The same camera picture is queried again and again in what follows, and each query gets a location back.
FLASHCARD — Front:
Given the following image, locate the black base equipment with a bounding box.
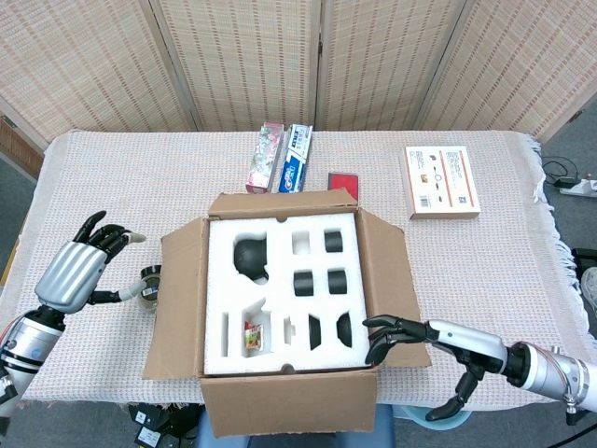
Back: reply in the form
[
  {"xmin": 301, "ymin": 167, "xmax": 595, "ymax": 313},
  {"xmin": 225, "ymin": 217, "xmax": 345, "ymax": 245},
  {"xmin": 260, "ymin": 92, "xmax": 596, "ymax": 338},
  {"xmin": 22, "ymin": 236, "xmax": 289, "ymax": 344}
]
[{"xmin": 125, "ymin": 401, "xmax": 202, "ymax": 448}]

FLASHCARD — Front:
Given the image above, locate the black ceramic teapot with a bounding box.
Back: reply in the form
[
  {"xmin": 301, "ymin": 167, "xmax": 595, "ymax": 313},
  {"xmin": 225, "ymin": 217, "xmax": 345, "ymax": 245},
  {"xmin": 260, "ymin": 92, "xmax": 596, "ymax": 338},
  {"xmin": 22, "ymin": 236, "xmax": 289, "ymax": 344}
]
[{"xmin": 231, "ymin": 231, "xmax": 272, "ymax": 286}]

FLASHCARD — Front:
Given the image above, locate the white shoe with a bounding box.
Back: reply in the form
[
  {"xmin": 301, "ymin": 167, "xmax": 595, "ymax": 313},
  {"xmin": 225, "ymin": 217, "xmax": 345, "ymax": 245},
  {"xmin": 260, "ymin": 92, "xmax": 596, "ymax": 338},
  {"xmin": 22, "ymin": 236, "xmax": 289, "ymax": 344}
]
[{"xmin": 580, "ymin": 266, "xmax": 597, "ymax": 323}]

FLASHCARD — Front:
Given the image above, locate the black floor object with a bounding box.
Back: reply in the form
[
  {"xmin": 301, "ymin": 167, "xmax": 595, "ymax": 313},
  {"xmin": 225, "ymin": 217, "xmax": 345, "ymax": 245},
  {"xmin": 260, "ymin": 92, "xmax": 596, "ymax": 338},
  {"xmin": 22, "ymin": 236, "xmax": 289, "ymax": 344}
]
[{"xmin": 571, "ymin": 247, "xmax": 597, "ymax": 281}]

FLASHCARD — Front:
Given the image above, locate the white foam insert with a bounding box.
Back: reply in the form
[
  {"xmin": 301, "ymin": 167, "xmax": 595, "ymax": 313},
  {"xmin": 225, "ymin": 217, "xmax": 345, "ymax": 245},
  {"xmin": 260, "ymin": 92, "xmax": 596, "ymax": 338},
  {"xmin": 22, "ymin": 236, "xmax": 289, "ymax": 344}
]
[{"xmin": 203, "ymin": 215, "xmax": 370, "ymax": 379}]

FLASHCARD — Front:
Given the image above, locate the small red flat case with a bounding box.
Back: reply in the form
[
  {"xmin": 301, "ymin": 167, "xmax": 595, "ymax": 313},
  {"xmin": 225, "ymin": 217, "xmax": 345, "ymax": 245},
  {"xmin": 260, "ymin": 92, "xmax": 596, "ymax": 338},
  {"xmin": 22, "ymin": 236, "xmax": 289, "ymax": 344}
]
[{"xmin": 326, "ymin": 171, "xmax": 361, "ymax": 203}]

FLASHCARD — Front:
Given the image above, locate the red cardboard box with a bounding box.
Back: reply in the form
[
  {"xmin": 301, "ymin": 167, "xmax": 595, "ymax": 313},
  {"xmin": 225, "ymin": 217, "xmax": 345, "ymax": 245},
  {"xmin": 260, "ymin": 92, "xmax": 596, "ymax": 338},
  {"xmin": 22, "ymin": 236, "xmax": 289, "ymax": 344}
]
[{"xmin": 142, "ymin": 188, "xmax": 433, "ymax": 441}]

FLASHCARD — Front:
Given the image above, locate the beige woven tablecloth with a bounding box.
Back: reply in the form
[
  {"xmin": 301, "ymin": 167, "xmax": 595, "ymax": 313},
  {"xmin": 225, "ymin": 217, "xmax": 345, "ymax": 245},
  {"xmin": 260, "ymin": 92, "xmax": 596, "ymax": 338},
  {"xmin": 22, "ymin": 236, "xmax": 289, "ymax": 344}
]
[{"xmin": 0, "ymin": 129, "xmax": 597, "ymax": 413}]

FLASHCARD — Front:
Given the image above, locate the white orange product box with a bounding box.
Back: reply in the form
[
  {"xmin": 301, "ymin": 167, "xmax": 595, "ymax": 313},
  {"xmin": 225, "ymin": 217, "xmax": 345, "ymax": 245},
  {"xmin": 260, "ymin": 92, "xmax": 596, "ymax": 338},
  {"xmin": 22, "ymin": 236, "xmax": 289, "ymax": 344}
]
[{"xmin": 403, "ymin": 145, "xmax": 482, "ymax": 221}]

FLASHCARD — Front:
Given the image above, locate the red green tea packet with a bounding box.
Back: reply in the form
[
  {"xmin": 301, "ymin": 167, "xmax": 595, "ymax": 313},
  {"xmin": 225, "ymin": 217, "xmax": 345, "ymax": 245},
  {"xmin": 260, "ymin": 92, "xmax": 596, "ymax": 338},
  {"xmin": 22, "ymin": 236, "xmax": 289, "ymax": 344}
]
[{"xmin": 242, "ymin": 323, "xmax": 265, "ymax": 351}]

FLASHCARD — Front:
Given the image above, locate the blue toothpaste carton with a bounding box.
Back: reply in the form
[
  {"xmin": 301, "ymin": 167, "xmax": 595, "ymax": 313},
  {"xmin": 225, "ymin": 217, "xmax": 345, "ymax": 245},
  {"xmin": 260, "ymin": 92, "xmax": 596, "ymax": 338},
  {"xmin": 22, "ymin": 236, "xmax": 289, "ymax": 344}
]
[{"xmin": 276, "ymin": 123, "xmax": 313, "ymax": 196}]

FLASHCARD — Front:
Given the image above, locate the glass jar with black lid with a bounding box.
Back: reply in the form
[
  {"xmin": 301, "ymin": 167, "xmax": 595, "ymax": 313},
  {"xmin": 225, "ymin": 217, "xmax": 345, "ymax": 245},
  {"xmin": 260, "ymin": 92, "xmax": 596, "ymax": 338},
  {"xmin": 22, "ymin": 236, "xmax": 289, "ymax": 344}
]
[{"xmin": 137, "ymin": 263, "xmax": 163, "ymax": 315}]

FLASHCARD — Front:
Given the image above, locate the blue padded chair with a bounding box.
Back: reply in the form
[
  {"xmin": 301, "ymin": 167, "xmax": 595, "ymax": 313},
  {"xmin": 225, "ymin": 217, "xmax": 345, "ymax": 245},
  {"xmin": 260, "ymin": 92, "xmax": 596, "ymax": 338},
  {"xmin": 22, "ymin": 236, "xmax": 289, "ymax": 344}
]
[{"xmin": 198, "ymin": 403, "xmax": 396, "ymax": 448}]

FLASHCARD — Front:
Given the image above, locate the brown wooden furniture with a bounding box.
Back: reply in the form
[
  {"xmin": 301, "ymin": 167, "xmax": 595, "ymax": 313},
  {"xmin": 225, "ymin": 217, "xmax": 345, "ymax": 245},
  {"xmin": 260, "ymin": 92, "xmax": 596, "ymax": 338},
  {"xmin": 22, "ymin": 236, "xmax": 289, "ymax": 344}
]
[{"xmin": 0, "ymin": 113, "xmax": 46, "ymax": 182}]

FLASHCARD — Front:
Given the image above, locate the black ceramic teacup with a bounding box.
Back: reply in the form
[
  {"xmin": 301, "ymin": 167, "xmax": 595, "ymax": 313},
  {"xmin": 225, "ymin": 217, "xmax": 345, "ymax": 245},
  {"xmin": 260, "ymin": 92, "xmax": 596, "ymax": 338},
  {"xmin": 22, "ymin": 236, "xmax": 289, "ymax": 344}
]
[
  {"xmin": 292, "ymin": 269, "xmax": 315, "ymax": 297},
  {"xmin": 323, "ymin": 228, "xmax": 346, "ymax": 254},
  {"xmin": 326, "ymin": 267, "xmax": 349, "ymax": 296}
]

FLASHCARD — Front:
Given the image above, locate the black floor cable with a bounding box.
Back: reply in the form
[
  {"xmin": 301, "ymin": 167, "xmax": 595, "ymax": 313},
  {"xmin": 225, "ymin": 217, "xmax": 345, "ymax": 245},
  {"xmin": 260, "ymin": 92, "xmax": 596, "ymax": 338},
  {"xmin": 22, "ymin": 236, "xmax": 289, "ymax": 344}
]
[{"xmin": 542, "ymin": 158, "xmax": 580, "ymax": 188}]

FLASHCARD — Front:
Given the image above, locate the pink toothpaste carton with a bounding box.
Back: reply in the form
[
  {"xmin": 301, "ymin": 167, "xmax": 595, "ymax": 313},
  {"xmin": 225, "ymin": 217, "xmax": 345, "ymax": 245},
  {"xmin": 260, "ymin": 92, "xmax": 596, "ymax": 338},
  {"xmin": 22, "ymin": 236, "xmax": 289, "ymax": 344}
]
[{"xmin": 244, "ymin": 121, "xmax": 286, "ymax": 196}]

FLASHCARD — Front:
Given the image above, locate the black ceramic bowl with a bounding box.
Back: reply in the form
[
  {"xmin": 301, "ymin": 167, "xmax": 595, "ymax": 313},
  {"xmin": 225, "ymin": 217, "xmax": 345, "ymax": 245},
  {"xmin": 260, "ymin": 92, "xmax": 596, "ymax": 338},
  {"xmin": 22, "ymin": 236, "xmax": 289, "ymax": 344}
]
[
  {"xmin": 336, "ymin": 312, "xmax": 354, "ymax": 349},
  {"xmin": 307, "ymin": 313, "xmax": 323, "ymax": 351}
]

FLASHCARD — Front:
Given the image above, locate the light blue bucket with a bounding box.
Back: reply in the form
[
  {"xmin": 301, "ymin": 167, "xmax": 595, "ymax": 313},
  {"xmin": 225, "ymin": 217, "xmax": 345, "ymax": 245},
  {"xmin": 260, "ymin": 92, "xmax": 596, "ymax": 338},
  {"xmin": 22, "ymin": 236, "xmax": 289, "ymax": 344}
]
[{"xmin": 395, "ymin": 401, "xmax": 471, "ymax": 433}]

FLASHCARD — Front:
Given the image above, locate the white power strip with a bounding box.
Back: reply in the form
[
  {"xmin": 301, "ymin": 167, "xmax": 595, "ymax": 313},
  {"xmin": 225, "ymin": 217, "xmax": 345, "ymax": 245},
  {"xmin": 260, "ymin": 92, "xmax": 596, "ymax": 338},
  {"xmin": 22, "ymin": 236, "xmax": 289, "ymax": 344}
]
[{"xmin": 558, "ymin": 176, "xmax": 597, "ymax": 197}]

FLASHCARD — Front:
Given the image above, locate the woven folding screen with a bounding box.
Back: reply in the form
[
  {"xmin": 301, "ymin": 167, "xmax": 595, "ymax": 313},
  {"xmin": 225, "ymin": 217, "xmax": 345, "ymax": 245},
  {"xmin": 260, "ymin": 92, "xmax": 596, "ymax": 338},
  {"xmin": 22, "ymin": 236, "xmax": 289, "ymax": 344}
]
[{"xmin": 0, "ymin": 0, "xmax": 597, "ymax": 144}]

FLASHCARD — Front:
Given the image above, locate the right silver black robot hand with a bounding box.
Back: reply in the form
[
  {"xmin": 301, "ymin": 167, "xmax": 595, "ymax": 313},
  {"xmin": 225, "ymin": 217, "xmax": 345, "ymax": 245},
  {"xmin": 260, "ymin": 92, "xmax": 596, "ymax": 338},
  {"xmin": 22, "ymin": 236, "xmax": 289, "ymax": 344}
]
[{"xmin": 362, "ymin": 315, "xmax": 515, "ymax": 423}]

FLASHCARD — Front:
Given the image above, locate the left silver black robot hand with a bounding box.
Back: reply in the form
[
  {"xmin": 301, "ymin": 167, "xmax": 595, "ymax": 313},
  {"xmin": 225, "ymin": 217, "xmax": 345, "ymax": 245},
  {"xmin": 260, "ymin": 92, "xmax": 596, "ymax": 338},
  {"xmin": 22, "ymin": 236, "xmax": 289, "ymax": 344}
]
[{"xmin": 35, "ymin": 210, "xmax": 147, "ymax": 315}]

